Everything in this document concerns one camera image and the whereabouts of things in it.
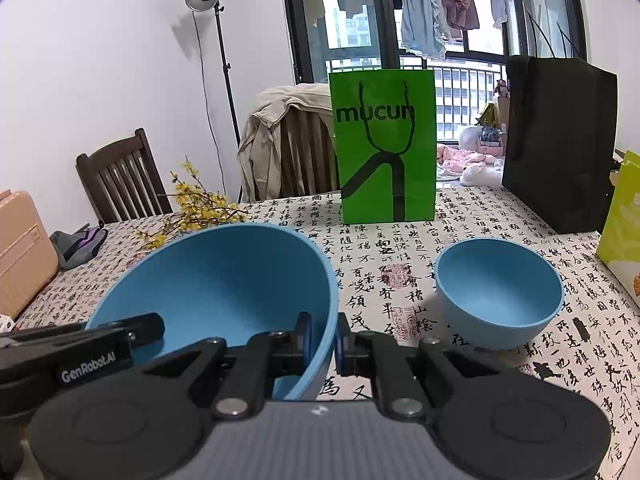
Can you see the pink floor cloth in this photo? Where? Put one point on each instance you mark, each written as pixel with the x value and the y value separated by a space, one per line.
pixel 455 157

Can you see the dark wooden chair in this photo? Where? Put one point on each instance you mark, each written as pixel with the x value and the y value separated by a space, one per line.
pixel 125 180

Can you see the blue bowl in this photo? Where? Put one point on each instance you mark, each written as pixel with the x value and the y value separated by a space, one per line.
pixel 215 280
pixel 500 285

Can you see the beige jacket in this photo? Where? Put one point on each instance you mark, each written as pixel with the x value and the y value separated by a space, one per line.
pixel 260 150

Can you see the black window frame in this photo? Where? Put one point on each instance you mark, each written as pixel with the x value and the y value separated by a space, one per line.
pixel 387 20

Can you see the yellow-green snack box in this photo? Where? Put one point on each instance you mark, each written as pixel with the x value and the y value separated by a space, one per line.
pixel 620 230

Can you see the light blue hanging garment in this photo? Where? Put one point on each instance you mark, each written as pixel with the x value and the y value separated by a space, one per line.
pixel 420 10

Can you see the wooden chair under jacket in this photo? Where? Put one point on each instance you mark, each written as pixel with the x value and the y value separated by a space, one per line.
pixel 305 155

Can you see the black paper bag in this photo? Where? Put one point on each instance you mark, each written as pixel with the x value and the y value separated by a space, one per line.
pixel 555 150

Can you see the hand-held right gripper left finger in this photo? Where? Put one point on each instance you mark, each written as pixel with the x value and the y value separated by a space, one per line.
pixel 302 340

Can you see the white plush pillow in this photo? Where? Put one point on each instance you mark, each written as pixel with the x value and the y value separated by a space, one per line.
pixel 475 175

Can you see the grey purple cloth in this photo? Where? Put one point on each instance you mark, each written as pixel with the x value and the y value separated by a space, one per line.
pixel 75 252

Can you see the green paper bag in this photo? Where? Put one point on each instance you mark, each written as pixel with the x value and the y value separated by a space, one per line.
pixel 425 185

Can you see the yellow flower branches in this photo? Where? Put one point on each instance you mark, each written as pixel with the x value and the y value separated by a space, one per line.
pixel 200 205

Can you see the studio light on stand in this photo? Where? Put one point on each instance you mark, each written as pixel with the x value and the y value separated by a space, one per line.
pixel 227 75

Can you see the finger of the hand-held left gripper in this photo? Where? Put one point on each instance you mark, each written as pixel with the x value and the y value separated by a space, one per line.
pixel 147 327

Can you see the white die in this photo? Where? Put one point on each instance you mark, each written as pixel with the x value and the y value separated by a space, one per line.
pixel 5 324

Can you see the peach suitcase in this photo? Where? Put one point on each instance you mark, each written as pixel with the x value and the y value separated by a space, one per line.
pixel 25 260

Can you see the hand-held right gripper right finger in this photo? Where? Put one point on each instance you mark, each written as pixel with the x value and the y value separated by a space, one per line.
pixel 342 347

